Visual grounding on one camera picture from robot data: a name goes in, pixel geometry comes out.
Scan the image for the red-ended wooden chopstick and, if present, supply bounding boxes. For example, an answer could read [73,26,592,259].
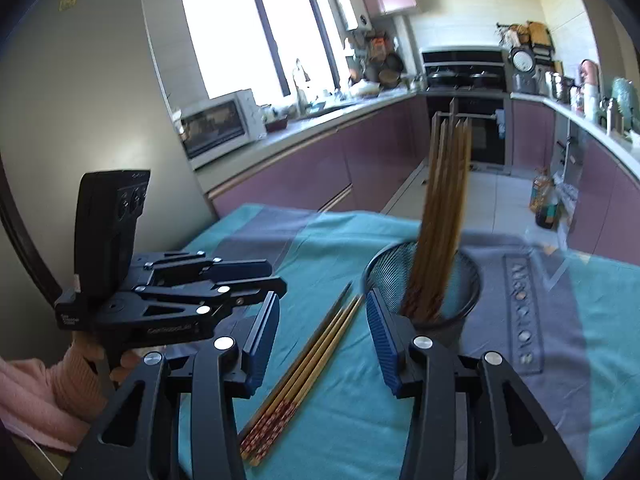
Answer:
[251,296,363,462]
[244,294,360,456]
[257,298,366,467]
[238,282,353,448]

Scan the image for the white microwave oven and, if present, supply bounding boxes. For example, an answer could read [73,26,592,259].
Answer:
[179,89,266,171]

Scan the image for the steel sink faucet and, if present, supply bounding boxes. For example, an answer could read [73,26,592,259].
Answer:
[292,57,311,116]

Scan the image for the person's left hand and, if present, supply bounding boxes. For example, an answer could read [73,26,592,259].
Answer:
[107,347,147,387]

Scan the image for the steel stockpot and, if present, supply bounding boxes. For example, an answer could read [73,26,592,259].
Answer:
[547,71,576,103]

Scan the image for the white wall water heater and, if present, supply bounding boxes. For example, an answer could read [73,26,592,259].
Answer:
[334,0,372,32]

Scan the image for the teal and grey tablecloth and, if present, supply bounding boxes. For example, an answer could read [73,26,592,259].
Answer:
[177,202,640,480]

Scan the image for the black range hood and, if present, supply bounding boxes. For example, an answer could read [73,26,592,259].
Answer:
[421,47,507,68]

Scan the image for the black mesh utensil holder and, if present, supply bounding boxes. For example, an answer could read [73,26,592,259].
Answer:
[361,241,482,348]

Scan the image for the bunch of wooden chopsticks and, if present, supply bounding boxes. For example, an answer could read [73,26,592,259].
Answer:
[402,97,473,321]

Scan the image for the kitchen window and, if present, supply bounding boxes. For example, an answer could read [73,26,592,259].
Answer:
[177,0,341,101]

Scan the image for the grey refrigerator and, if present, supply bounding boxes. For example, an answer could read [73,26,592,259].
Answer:
[0,0,218,311]

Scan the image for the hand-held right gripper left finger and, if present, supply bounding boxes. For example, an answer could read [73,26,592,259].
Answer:
[62,291,281,480]

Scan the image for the steel thermos bottle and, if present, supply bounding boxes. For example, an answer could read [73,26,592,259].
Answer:
[605,97,623,133]

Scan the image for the purple sink counter cabinets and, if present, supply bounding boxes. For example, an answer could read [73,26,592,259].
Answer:
[195,91,431,218]

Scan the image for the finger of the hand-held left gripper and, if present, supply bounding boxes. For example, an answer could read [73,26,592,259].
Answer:
[132,277,288,321]
[131,251,273,286]

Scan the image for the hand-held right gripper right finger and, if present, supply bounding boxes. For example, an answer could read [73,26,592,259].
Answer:
[366,289,583,480]

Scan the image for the black built-in oven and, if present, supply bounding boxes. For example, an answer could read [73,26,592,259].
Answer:
[425,92,512,166]

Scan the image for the mint green air fryer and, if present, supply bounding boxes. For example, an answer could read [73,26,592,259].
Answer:
[612,77,640,133]

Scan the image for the yellow cooking oil bottle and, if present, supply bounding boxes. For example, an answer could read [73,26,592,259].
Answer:
[530,170,553,213]

